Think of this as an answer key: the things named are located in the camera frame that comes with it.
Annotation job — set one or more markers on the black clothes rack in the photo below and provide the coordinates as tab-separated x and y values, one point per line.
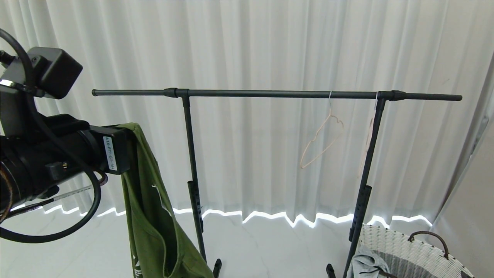
270	93

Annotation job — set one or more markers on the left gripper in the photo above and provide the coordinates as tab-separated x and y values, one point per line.
122	150

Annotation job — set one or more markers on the pink clothes hanger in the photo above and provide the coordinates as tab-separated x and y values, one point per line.
330	108
376	101

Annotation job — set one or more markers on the white laundry basket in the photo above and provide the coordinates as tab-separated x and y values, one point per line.
401	251

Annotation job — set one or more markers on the green printed sleeveless shirt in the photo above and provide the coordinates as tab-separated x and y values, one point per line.
150	231

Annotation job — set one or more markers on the white curtain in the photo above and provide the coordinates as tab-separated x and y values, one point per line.
251	46

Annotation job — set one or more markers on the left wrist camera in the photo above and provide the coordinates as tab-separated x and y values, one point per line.
58	71

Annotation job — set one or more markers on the pale grey garment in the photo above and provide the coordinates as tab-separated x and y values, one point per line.
364	264

